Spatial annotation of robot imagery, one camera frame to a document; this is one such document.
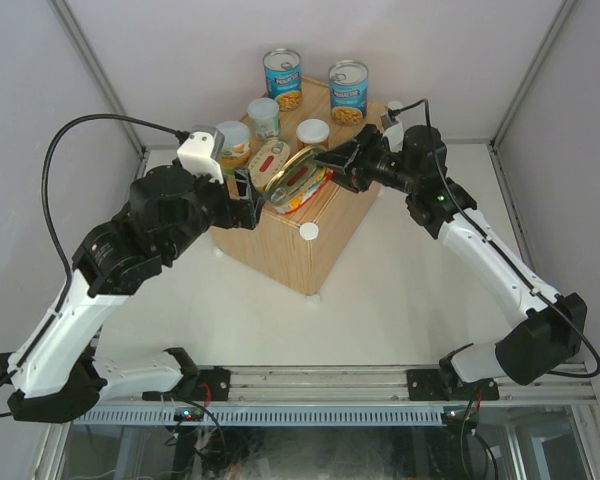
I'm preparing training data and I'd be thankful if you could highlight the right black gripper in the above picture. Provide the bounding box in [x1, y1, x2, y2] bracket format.
[313, 123, 420, 195]

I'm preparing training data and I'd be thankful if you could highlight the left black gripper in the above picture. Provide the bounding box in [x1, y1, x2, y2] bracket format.
[161, 163, 266, 261]

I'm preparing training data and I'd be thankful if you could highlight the tan can white lid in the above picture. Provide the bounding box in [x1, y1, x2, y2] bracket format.
[296, 118, 330, 150]

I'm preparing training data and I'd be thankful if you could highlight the yellow can white lid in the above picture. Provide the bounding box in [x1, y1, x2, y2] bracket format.
[217, 121, 251, 174]

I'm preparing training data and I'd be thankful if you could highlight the oval red sardine tin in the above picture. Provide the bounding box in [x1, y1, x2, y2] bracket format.
[248, 138, 291, 190]

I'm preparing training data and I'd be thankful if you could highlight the blue soup can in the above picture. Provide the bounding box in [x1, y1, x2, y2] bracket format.
[328, 60, 369, 126]
[263, 48, 302, 112]

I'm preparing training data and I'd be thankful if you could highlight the green can white lid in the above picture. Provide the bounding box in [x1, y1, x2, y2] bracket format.
[247, 97, 281, 140]

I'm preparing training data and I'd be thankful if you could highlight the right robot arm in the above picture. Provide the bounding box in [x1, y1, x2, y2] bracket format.
[316, 124, 587, 399]

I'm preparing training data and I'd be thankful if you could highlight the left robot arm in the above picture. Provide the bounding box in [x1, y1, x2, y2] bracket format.
[0, 164, 266, 424]

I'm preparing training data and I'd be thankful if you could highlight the wooden cube counter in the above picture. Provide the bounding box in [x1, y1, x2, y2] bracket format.
[211, 77, 382, 295]

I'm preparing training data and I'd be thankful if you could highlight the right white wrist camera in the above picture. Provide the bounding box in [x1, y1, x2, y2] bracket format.
[381, 111, 404, 153]

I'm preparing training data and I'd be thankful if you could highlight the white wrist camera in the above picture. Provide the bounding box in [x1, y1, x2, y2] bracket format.
[381, 111, 404, 153]
[176, 126, 224, 184]

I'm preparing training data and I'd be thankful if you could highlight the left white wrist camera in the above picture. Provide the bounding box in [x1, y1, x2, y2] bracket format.
[176, 126, 224, 184]

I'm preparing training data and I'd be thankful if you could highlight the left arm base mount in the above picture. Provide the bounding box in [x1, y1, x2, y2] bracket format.
[142, 347, 231, 405]

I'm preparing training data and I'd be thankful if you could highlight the left black cable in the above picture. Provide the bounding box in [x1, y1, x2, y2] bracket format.
[0, 113, 194, 419]

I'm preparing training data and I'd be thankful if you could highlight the black cable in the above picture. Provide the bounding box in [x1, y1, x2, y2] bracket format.
[387, 98, 600, 416]
[0, 113, 194, 419]

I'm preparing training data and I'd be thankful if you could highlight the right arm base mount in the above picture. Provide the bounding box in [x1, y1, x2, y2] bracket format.
[406, 344, 500, 402]

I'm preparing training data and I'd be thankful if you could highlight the grey slotted cable duct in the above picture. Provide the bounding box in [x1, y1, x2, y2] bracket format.
[74, 404, 444, 427]

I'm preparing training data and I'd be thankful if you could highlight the right black cable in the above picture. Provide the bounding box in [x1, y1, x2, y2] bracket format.
[387, 98, 600, 416]

